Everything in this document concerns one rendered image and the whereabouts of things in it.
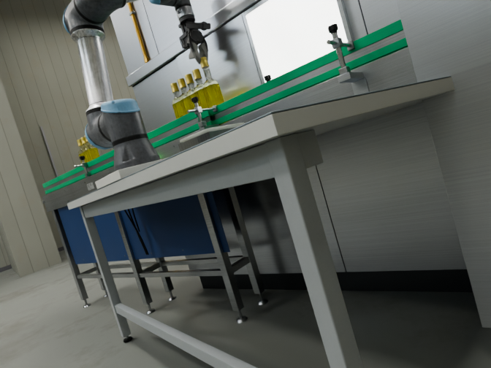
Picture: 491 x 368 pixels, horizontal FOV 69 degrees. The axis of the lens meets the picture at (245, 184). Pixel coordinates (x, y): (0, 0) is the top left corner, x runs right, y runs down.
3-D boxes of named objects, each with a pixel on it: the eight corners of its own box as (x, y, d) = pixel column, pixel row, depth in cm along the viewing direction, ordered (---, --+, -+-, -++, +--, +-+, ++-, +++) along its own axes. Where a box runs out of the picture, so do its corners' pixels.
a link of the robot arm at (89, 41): (102, 143, 119) (71, -16, 120) (85, 152, 130) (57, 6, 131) (135, 142, 127) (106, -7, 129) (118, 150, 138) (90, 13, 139)
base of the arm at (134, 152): (127, 168, 109) (117, 136, 109) (108, 176, 120) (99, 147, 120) (169, 158, 119) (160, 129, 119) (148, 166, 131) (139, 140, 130)
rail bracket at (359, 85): (372, 94, 116) (353, 25, 114) (351, 96, 103) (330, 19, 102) (358, 98, 119) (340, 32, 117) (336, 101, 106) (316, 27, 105)
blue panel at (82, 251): (253, 238, 173) (228, 153, 170) (229, 252, 159) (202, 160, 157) (97, 255, 276) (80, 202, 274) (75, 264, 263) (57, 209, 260)
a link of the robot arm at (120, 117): (120, 136, 111) (107, 94, 110) (103, 147, 120) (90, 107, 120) (154, 131, 119) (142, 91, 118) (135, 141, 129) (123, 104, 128)
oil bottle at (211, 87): (231, 123, 164) (218, 77, 162) (223, 124, 159) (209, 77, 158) (222, 126, 167) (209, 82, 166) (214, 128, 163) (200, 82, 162)
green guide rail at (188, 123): (202, 128, 154) (196, 109, 153) (200, 128, 153) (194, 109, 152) (47, 193, 268) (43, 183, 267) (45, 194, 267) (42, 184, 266)
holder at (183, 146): (261, 142, 145) (256, 123, 144) (215, 153, 124) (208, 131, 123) (231, 152, 156) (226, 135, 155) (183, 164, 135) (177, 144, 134)
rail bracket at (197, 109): (222, 123, 157) (214, 95, 156) (194, 127, 144) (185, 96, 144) (218, 125, 159) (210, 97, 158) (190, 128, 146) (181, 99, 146)
